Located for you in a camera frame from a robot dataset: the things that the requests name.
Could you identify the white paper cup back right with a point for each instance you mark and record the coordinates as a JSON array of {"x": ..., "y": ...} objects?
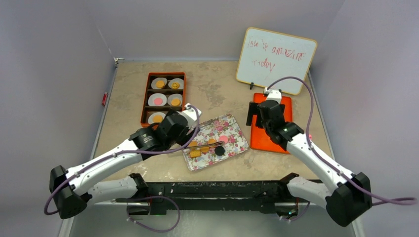
[{"x": 179, "y": 80}]

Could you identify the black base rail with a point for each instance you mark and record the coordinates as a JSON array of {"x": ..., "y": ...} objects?
[{"x": 266, "y": 197}]

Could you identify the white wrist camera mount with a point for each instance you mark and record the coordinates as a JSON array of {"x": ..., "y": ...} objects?
[{"x": 272, "y": 94}]

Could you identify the white paper cup front left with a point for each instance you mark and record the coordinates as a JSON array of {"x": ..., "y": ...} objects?
[{"x": 150, "y": 118}]

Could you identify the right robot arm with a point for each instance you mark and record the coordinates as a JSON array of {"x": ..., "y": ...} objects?
[{"x": 338, "y": 192}]

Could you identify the round orange cookie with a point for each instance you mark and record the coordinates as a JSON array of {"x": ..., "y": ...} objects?
[
  {"x": 160, "y": 84},
  {"x": 192, "y": 144}
]

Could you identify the round orange cookie top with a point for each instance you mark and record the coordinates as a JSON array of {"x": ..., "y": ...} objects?
[{"x": 160, "y": 84}]

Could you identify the white dry-erase board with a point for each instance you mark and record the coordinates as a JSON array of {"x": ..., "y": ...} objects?
[{"x": 276, "y": 59}]

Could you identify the white paper cup back left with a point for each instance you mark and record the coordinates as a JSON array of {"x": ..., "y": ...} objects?
[{"x": 153, "y": 83}]

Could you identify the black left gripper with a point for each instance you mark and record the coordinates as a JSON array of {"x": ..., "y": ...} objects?
[{"x": 180, "y": 140}]

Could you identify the square orange biscuit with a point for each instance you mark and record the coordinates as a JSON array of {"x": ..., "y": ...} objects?
[{"x": 195, "y": 153}]

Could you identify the white paper cup middle left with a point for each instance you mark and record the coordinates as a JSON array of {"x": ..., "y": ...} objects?
[{"x": 153, "y": 96}]

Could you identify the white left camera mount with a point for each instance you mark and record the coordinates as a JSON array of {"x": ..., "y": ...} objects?
[{"x": 192, "y": 115}]

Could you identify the floral serving tray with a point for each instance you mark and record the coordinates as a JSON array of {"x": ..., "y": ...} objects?
[{"x": 213, "y": 129}]

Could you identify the flower shaped yellow cookie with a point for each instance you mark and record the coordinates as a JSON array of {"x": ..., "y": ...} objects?
[{"x": 174, "y": 85}]

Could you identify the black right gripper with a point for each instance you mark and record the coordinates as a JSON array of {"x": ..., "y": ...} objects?
[{"x": 254, "y": 109}]

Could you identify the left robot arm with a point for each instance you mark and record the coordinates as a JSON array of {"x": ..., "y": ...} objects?
[{"x": 74, "y": 189}]

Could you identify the red wall clip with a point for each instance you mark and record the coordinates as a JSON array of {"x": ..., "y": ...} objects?
[{"x": 104, "y": 99}]

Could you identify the pink round cookie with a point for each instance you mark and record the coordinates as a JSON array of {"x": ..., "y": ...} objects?
[
  {"x": 158, "y": 101},
  {"x": 224, "y": 139}
]

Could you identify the orange cookie box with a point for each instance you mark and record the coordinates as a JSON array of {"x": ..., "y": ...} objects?
[{"x": 147, "y": 110}]

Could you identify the metal serving tongs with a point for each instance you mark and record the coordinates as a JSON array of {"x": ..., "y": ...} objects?
[{"x": 219, "y": 143}]

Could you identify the white paper cup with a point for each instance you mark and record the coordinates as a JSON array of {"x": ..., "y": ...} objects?
[
  {"x": 173, "y": 96},
  {"x": 153, "y": 96},
  {"x": 153, "y": 83},
  {"x": 179, "y": 80},
  {"x": 150, "y": 118}
]

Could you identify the black round cookie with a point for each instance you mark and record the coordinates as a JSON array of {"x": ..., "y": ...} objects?
[{"x": 219, "y": 151}]

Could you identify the orange box lid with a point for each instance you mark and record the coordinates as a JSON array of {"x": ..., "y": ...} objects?
[{"x": 259, "y": 140}]

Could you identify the white paper cup middle right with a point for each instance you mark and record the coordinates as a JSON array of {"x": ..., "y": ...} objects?
[{"x": 173, "y": 96}]

